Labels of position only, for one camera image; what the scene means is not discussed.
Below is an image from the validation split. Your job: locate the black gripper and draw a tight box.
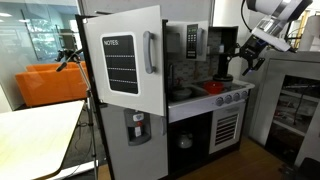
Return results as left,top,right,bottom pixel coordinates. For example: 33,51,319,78
226,34,267,77

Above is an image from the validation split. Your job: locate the red plastic bowl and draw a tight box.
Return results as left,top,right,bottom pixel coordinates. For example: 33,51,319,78
202,81,225,96

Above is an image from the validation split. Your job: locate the large grey pot black lid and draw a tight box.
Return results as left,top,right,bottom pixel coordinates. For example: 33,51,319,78
212,73,235,85

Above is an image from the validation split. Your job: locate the grey open cabinet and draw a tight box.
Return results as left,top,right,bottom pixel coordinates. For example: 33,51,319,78
249,49,320,168

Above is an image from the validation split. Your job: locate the white toy microwave door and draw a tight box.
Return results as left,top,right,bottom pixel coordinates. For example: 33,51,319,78
166,20,210,62

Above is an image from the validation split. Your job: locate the white toy oven door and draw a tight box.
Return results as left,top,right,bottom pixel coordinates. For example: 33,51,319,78
208,101,247,155

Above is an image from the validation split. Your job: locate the small grey pot with lid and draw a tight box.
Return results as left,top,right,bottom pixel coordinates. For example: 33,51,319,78
171,87,194,102

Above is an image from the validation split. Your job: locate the grey toy faucet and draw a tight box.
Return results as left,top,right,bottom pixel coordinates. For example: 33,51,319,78
167,63,176,90

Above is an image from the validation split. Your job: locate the black white toy kitchen playset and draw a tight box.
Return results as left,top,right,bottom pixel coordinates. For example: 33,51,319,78
74,4,256,180

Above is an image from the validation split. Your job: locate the grey toy kettle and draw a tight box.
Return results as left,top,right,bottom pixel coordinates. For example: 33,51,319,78
176,131,195,150

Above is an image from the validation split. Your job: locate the white fridge door with noteboard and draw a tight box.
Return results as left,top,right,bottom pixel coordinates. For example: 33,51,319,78
81,4,167,117

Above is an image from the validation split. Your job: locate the white fridge door with dispenser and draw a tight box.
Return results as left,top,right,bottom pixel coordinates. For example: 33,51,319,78
99,103,170,180

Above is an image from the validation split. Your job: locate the orange sofa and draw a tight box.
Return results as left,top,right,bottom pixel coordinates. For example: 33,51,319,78
14,60,91,109

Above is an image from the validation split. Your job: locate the white table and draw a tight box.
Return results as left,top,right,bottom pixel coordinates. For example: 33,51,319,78
0,99,100,180

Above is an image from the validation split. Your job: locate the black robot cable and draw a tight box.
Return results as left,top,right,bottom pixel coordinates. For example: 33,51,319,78
240,0,253,33

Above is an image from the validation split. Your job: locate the black camera tripod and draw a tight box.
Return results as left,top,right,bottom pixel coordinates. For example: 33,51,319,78
54,47,100,180

